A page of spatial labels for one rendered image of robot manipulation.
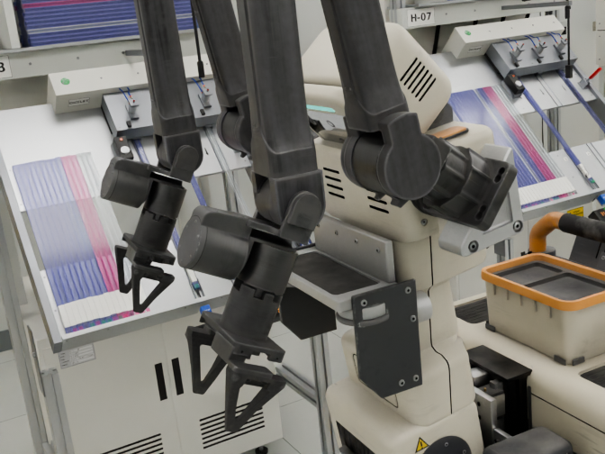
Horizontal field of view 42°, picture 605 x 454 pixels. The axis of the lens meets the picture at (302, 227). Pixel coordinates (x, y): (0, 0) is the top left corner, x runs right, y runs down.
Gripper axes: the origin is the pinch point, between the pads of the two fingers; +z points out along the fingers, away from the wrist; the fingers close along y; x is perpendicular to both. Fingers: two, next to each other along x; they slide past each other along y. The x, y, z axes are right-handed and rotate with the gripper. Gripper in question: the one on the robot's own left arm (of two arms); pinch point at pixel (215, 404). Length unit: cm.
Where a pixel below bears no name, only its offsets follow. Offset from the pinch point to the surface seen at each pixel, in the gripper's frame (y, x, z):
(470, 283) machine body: -134, 163, -8
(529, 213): -106, 148, -38
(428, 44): -172, 136, -87
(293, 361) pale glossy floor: -192, 142, 51
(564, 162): -117, 167, -59
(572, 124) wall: -303, 364, -113
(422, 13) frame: -157, 117, -92
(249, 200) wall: -299, 153, 1
